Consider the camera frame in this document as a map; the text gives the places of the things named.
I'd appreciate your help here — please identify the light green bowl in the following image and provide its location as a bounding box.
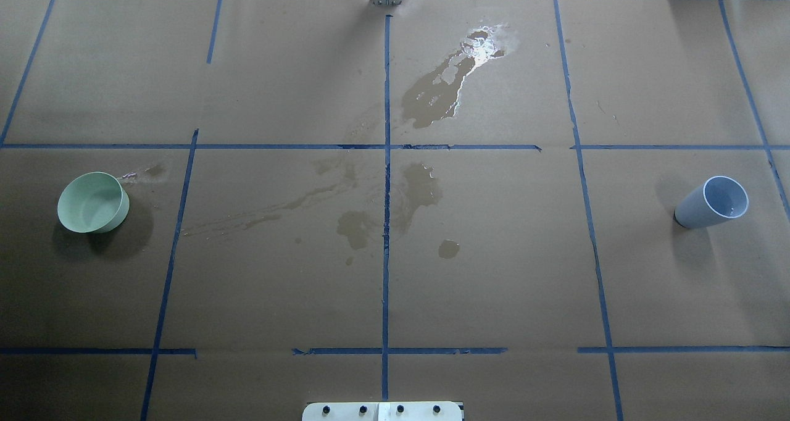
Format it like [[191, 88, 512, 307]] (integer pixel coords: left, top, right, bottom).
[[57, 172, 130, 233]]

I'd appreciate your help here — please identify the light blue plastic cup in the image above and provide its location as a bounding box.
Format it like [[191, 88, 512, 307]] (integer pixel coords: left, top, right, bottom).
[[673, 175, 750, 229]]

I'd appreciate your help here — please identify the brown paper table cover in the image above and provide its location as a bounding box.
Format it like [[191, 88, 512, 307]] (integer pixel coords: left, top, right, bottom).
[[2, 0, 788, 420]]

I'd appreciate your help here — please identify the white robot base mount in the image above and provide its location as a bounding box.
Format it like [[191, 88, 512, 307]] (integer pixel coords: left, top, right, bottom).
[[301, 401, 465, 420]]

